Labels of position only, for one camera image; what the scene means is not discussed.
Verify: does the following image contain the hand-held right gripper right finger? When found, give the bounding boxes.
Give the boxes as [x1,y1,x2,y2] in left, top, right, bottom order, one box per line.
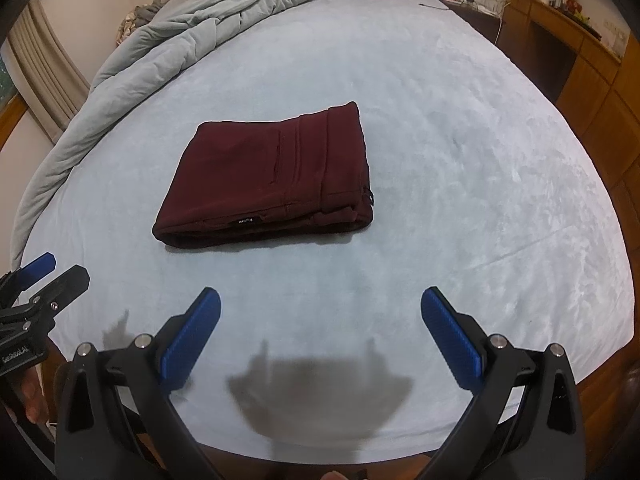
[420,286,587,480]

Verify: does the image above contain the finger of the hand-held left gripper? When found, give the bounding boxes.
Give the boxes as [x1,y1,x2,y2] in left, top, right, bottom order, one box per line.
[0,252,58,297]
[29,265,92,335]

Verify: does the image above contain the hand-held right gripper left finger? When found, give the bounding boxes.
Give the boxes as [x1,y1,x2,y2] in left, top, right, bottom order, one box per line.
[54,286,223,480]

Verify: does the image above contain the maroon pants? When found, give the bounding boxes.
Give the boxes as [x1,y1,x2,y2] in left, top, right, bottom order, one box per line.
[151,101,375,250]

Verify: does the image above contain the person's left hand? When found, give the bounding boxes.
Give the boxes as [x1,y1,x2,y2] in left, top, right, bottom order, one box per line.
[17,365,51,427]

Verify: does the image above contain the bed with light blue sheet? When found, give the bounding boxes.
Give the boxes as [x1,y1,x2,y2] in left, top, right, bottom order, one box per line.
[10,0,635,467]

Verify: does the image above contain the window pane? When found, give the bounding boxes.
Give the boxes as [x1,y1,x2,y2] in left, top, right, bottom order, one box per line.
[0,55,17,107]

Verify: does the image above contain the beige curtain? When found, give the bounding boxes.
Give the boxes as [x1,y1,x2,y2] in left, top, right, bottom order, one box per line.
[0,0,92,147]

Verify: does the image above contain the grey duvet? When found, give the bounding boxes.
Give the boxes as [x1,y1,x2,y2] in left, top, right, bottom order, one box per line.
[10,0,321,266]

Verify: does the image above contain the patterned dark cloth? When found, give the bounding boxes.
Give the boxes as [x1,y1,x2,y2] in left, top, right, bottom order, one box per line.
[116,1,163,45]

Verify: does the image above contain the wooden desk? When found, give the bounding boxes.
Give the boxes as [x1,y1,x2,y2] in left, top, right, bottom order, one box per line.
[499,0,640,203]

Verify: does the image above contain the dark nightstand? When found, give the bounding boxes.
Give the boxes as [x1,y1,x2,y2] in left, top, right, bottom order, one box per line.
[434,0,505,48]

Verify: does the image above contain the colourful toy figures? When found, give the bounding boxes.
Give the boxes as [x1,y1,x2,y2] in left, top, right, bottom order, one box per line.
[559,0,603,41]

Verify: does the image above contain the wooden window frame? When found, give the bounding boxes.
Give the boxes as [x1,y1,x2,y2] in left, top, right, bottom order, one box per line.
[0,94,28,163]

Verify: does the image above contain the white wall socket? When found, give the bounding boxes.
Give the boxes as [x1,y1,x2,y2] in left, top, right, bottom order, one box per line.
[601,19,630,58]

